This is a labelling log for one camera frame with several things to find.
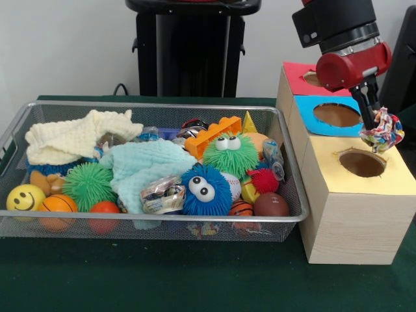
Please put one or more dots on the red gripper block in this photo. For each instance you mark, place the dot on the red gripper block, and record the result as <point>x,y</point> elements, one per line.
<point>347,70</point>

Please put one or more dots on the multicolour patterned cloth scrap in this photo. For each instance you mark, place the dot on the multicolour patterned cloth scrap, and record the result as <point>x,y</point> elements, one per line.
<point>385,130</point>

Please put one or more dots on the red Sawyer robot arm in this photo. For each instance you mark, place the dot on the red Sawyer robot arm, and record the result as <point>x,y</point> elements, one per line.
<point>338,19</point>

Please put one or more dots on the wooden box with three holes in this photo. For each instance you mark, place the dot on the wooden box with three holes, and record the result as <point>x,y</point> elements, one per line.
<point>357,227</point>

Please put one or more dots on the clear mesh bin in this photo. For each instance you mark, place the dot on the clear mesh bin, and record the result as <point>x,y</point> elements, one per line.
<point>146,112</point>

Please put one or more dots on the black flat stand bar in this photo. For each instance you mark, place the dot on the black flat stand bar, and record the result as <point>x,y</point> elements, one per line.
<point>406,65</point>

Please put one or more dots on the dark green table cloth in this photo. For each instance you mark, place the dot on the dark green table cloth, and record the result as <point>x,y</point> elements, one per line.
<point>408,152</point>
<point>162,279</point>

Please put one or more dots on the green spiky toy with eyes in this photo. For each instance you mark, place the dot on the green spiky toy with eyes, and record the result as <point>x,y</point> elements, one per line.
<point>240,159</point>

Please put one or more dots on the brown toy football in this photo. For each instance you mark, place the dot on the brown toy football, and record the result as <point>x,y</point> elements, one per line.
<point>271,204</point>

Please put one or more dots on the orange toothed toy block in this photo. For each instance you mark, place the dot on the orange toothed toy block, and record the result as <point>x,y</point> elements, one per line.
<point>208,139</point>

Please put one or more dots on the blue spiky toy with eyes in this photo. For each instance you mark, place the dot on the blue spiky toy with eyes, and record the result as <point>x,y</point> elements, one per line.
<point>204,201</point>

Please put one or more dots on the crushed silver drink can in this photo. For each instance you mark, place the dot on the crushed silver drink can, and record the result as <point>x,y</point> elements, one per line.
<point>162,195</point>

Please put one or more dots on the light blue cloth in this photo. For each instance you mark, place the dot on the light blue cloth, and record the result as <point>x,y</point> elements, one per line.
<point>146,165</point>

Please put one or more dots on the small red-orange ball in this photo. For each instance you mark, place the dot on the small red-orange ball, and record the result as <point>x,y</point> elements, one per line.
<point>104,208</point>

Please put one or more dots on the cream cloth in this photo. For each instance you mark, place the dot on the cream cloth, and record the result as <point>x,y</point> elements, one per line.
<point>65,139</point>

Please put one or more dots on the orange toy basketball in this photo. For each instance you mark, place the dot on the orange toy basketball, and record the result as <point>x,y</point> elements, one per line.
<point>58,204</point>

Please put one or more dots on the yellow smiley ball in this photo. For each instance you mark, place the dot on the yellow smiley ball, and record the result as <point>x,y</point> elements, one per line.
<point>26,197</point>

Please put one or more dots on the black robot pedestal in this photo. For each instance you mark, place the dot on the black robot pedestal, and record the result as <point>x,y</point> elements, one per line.
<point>195,48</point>

